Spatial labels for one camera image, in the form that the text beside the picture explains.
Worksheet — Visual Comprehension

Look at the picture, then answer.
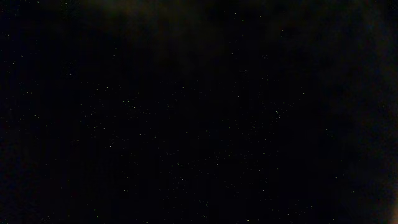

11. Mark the black t-shirt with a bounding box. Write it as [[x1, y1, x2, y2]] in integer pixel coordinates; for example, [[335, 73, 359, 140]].
[[1, 1, 397, 223]]

